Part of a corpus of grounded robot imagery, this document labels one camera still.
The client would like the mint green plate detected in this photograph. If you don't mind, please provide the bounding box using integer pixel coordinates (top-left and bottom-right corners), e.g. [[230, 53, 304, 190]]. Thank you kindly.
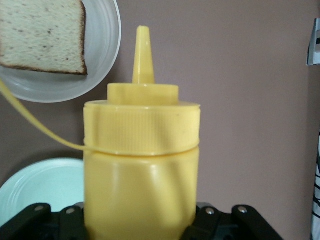
[[0, 157, 86, 221]]

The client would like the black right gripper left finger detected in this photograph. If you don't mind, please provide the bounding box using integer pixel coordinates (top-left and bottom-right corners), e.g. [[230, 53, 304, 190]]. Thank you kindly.
[[0, 202, 95, 240]]

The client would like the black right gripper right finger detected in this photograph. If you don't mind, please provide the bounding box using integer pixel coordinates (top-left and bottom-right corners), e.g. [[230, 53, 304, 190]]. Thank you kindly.
[[183, 202, 285, 240]]

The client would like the beige plate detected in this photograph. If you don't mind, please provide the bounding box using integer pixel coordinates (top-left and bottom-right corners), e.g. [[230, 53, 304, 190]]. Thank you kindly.
[[0, 0, 123, 104]]

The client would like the white bread slice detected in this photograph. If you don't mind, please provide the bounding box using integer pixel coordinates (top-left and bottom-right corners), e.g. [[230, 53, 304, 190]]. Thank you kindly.
[[0, 0, 89, 76]]

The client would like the grey aluminium camera post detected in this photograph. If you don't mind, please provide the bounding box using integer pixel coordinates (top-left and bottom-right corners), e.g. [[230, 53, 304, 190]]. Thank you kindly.
[[305, 18, 320, 67]]

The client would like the yellow squeeze bottle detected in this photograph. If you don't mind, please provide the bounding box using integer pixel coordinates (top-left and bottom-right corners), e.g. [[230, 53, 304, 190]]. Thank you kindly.
[[0, 25, 202, 240]]

